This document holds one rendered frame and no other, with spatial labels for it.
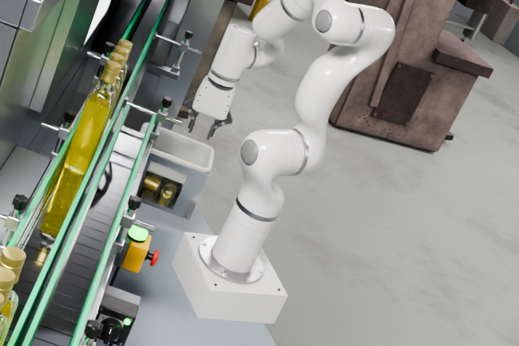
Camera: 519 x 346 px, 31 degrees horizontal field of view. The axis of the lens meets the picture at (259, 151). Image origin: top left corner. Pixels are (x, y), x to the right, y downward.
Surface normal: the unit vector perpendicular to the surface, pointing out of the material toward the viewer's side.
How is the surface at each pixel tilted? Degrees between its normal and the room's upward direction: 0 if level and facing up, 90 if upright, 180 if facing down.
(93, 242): 0
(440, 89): 90
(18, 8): 90
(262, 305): 90
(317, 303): 0
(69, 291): 0
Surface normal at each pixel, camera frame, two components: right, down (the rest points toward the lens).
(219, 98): 0.05, 0.46
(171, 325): 0.38, -0.85
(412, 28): 0.27, 0.49
